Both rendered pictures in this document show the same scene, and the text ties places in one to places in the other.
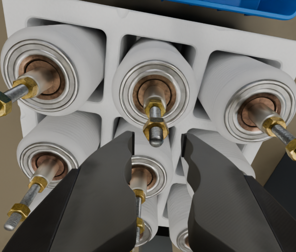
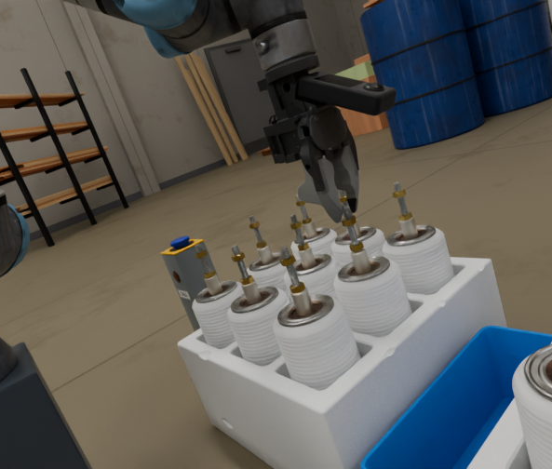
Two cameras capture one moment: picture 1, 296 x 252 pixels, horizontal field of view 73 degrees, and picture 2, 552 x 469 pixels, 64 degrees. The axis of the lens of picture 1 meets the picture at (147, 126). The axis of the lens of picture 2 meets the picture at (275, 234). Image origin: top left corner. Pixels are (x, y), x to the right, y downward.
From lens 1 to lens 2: 0.56 m
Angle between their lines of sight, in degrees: 57
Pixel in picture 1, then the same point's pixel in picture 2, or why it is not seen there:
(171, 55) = (384, 277)
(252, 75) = (338, 308)
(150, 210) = (271, 278)
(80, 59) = (410, 248)
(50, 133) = (376, 239)
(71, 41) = (424, 248)
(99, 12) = (448, 292)
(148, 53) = (393, 269)
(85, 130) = not seen: hidden behind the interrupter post
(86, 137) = not seen: hidden behind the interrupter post
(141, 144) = (332, 270)
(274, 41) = (349, 383)
